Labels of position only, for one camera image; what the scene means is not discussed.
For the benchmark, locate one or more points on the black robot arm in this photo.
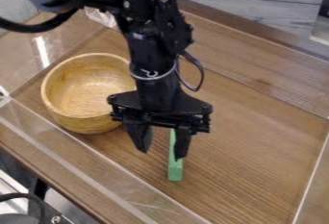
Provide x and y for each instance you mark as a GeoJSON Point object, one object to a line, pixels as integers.
{"type": "Point", "coordinates": [159, 35]}

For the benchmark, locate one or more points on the green wooden block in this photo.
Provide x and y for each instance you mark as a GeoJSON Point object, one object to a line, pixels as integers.
{"type": "Point", "coordinates": [176, 165]}

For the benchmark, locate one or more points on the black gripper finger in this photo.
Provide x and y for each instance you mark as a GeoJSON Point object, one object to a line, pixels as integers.
{"type": "Point", "coordinates": [141, 134]}
{"type": "Point", "coordinates": [184, 138]}

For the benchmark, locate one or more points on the clear acrylic tray walls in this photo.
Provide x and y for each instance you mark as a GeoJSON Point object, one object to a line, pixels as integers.
{"type": "Point", "coordinates": [257, 170]}

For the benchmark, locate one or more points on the brown wooden bowl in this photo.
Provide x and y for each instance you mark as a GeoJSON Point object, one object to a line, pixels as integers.
{"type": "Point", "coordinates": [76, 90]}

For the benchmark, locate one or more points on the black table leg bracket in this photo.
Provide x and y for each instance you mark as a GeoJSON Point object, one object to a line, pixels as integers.
{"type": "Point", "coordinates": [39, 208]}

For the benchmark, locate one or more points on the clear acrylic corner bracket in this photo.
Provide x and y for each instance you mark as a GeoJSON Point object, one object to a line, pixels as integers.
{"type": "Point", "coordinates": [102, 17]}

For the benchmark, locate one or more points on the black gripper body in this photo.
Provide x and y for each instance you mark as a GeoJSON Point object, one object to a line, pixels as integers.
{"type": "Point", "coordinates": [161, 104]}

